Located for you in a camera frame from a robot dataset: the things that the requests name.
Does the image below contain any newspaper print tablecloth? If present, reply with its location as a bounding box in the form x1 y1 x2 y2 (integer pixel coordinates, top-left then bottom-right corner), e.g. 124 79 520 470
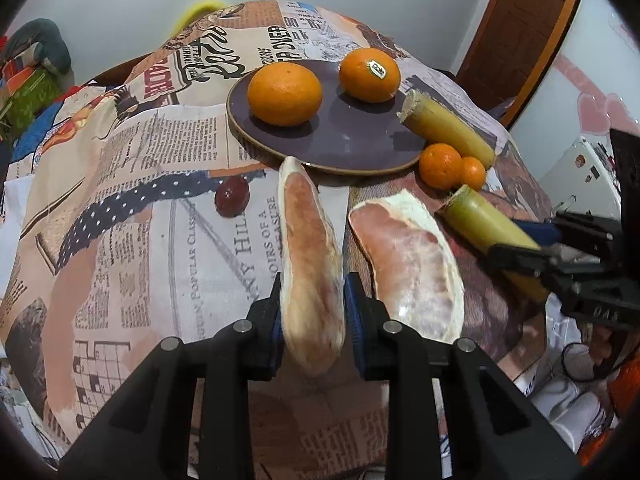
0 0 556 480

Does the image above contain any white cloth bundle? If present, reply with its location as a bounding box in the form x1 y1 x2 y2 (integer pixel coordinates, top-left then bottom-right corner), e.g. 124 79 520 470
530 375 617 456

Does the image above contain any smaller small tangerine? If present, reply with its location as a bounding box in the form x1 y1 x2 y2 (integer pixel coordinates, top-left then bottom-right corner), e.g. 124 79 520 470
457 156 487 191

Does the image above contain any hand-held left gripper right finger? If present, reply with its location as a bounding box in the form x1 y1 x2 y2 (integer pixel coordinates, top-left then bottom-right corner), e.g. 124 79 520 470
344 272 586 480

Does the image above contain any purple round plate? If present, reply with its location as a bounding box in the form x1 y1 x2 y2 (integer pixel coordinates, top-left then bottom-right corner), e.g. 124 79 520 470
226 58 430 176

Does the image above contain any larger small tangerine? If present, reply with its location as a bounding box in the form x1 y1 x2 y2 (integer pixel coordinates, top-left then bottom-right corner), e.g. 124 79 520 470
418 143 463 191

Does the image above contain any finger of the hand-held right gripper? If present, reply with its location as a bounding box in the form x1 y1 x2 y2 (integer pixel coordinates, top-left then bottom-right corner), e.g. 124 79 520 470
512 210 621 246
486 242 591 291

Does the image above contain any wooden bed frame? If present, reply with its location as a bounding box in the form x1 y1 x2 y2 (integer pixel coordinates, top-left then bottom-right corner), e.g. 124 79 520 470
91 55 152 87

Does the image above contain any large orange with sticker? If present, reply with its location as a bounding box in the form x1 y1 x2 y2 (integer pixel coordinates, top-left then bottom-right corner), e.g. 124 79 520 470
339 48 402 104

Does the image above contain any brown wooden door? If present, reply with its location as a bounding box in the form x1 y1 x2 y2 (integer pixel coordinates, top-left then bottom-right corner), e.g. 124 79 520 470
455 0 587 128

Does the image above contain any yellow sugarcane piece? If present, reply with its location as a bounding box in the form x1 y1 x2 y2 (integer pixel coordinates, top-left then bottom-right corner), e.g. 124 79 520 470
437 185 551 303
397 89 497 171

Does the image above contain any plain large orange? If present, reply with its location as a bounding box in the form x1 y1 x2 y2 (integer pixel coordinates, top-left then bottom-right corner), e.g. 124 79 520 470
247 62 323 127

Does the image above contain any orange bag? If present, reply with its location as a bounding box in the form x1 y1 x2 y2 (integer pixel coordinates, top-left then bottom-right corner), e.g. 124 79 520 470
575 360 640 467

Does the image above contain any dark red date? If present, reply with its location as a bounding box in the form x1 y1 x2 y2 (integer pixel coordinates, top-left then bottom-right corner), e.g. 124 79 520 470
215 176 251 218

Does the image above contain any narrow peeled pomelo wedge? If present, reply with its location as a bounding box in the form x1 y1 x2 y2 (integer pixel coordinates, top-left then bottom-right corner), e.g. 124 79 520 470
277 156 346 378

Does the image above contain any black cable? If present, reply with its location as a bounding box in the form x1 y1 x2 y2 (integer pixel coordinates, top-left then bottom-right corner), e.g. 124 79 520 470
561 342 603 382

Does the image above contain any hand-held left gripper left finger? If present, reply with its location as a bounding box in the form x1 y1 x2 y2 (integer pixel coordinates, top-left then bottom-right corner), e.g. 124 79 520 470
57 272 286 480

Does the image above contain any wide peeled pomelo wedge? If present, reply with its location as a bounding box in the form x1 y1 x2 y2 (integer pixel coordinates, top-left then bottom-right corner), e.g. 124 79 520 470
348 190 466 345

